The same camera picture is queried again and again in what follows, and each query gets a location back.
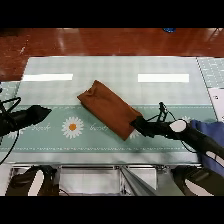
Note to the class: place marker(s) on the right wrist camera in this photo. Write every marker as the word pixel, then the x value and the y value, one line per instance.
pixel 162 111

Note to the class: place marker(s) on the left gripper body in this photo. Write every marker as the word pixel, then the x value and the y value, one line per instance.
pixel 35 115

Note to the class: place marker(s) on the blue garment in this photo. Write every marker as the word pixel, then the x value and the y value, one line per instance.
pixel 213 133

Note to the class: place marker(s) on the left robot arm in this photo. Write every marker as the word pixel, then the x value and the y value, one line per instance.
pixel 10 121

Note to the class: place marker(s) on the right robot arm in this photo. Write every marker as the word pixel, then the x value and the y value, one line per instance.
pixel 200 138

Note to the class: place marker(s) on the brown garment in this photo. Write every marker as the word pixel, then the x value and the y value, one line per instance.
pixel 108 108

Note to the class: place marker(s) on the silver frame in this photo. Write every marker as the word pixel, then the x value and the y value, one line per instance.
pixel 100 178

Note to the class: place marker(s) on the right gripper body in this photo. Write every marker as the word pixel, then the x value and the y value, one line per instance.
pixel 151 128

